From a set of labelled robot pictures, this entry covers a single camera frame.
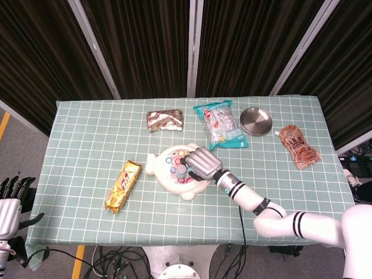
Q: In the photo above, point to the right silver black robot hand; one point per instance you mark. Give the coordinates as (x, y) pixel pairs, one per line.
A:
(203, 164)

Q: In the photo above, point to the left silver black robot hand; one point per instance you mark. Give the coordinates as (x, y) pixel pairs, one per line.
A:
(8, 215)

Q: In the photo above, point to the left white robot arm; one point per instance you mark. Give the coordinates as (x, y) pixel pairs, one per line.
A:
(3, 258)

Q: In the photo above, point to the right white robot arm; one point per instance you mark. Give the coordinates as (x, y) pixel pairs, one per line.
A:
(290, 222)

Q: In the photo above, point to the white silver robot base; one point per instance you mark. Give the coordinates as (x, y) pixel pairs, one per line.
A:
(180, 261)

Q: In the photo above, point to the white fish-shaped button toy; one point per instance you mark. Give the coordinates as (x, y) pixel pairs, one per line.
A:
(162, 180)

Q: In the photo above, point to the teal clear snack bag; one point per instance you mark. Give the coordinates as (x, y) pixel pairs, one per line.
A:
(222, 125)

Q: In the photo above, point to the brown white snack package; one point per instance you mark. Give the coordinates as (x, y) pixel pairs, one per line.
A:
(165, 120)

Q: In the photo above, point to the stainless steel plate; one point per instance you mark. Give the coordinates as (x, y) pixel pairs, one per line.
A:
(255, 120)

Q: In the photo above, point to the gold snack bar package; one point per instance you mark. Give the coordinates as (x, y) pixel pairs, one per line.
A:
(123, 186)

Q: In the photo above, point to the brown sauce pouch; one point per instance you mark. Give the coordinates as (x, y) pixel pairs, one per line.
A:
(299, 146)

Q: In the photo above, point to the green checked tablecloth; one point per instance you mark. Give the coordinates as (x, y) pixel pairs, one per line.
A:
(87, 145)

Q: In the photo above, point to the black power strip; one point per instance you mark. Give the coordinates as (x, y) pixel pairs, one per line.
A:
(286, 250)

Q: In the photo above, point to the dark curtain panel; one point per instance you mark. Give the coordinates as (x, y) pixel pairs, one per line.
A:
(142, 49)
(43, 64)
(247, 49)
(343, 72)

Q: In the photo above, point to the black box with blue label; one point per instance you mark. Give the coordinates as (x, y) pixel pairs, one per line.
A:
(356, 164)

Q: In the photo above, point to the aluminium partition post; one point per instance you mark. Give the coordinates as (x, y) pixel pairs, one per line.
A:
(303, 48)
(356, 144)
(192, 49)
(96, 49)

